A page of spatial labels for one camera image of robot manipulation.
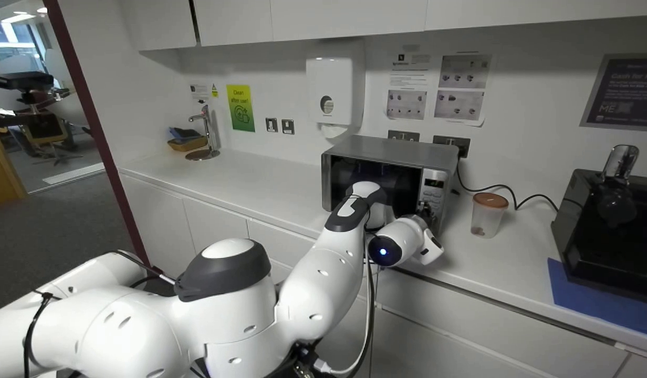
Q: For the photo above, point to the white lower cabinets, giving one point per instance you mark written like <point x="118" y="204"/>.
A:
<point x="482" y="310"/>

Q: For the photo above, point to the black coffee machine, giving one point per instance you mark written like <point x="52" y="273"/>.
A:
<point x="601" y="224"/>

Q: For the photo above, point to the yellow green wall sign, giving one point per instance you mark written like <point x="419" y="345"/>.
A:
<point x="240" y="108"/>

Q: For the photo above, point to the blue mat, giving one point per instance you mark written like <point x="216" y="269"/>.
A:
<point x="597" y="303"/>

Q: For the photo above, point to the dark framed wall notice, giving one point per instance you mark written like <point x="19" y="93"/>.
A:
<point x="618" y="97"/>

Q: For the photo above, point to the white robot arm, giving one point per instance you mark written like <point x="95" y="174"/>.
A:
<point x="226" y="315"/>

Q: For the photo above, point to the white instruction poster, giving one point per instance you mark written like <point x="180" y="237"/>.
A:
<point x="449" y="87"/>

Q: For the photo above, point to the chrome sink tap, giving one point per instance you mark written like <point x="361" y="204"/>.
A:
<point x="213" y="141"/>

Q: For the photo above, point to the silver microwave oven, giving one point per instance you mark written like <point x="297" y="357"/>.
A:
<point x="416" y="176"/>

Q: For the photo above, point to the white cabinets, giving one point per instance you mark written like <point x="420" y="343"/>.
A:
<point x="482" y="310"/>
<point x="185" y="23"/>

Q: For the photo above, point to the white upper cabinets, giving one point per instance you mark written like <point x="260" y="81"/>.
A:
<point x="185" y="23"/>

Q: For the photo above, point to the white paper towel dispenser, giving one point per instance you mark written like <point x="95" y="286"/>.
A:
<point x="331" y="93"/>

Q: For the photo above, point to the plastic cup brown lid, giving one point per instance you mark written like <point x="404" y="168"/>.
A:
<point x="488" y="212"/>

